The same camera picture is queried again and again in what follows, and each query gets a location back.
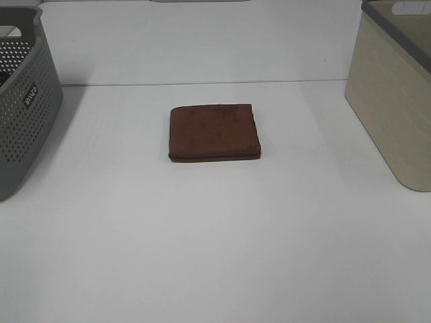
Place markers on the brown towel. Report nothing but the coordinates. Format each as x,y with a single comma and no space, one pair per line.
213,132

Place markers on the beige plastic basket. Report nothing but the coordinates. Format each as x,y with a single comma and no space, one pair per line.
388,86

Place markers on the grey perforated plastic basket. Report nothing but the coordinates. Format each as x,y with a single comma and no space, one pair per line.
25,59

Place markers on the black label on grey basket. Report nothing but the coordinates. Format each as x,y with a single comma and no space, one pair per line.
30,95

